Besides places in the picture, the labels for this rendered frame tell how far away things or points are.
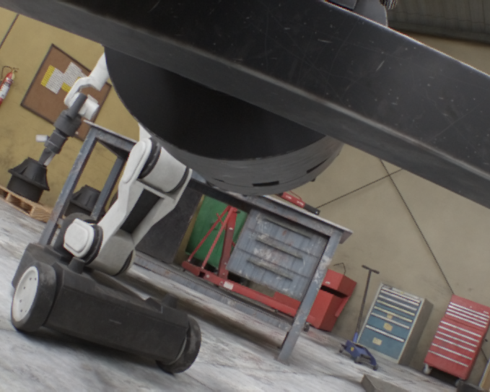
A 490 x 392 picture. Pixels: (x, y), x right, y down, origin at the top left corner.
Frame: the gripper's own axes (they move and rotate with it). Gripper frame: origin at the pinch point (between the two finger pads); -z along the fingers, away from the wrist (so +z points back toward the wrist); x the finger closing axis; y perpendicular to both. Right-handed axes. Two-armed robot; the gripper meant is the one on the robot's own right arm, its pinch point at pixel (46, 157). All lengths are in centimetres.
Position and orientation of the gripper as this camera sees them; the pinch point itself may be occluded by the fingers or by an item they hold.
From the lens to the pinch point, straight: 200.1
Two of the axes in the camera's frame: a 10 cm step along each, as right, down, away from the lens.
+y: 8.2, 5.3, 1.9
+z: 5.3, -8.5, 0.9
